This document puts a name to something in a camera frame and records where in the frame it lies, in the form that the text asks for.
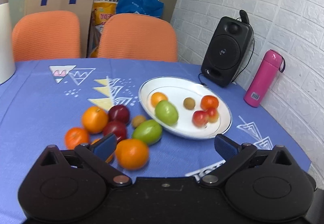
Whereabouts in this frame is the orange fruit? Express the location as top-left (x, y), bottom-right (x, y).
top-left (114, 138), bottom-right (149, 170)

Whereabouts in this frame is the orange chair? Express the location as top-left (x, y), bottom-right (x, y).
top-left (98, 14), bottom-right (177, 62)
top-left (12, 11), bottom-right (81, 62)

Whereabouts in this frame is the small orange tangerine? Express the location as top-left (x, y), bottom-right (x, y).
top-left (64, 127), bottom-right (90, 150)

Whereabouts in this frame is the white round plate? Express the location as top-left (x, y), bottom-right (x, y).
top-left (138, 76), bottom-right (232, 140)

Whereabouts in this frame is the right orange chair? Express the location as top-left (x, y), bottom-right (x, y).
top-left (98, 14), bottom-right (177, 62)

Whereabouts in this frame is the small red tomato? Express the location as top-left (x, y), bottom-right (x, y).
top-left (192, 110), bottom-right (209, 127)

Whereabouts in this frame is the blue plastic bag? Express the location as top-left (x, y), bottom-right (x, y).
top-left (116, 0), bottom-right (164, 18)

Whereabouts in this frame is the brown kiwi berry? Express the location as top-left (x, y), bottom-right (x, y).
top-left (183, 97), bottom-right (195, 110)

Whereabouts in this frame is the black speaker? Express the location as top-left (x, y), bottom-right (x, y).
top-left (201, 10), bottom-right (254, 87)

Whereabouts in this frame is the left orange chair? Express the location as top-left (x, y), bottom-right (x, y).
top-left (12, 11), bottom-right (81, 62)

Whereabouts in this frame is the blue patterned tablecloth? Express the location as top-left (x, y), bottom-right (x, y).
top-left (1, 58), bottom-right (310, 223)

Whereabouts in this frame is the white thermos jug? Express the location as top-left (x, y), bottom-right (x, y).
top-left (0, 0), bottom-right (15, 84)

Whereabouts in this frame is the yellow rice bag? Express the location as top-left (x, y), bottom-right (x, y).
top-left (88, 2), bottom-right (116, 58)

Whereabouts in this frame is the pink thermos bottle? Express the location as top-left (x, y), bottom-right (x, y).
top-left (244, 50), bottom-right (286, 107)

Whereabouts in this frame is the red orange tomato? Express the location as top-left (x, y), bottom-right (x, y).
top-left (205, 107), bottom-right (219, 123)

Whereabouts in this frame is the brown paper bag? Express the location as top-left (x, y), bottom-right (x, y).
top-left (25, 0), bottom-right (94, 58)

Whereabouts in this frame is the large orange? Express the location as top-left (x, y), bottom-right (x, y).
top-left (81, 106), bottom-right (109, 134)

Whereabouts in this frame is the small brown longan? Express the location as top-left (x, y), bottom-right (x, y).
top-left (131, 115), bottom-right (146, 129)

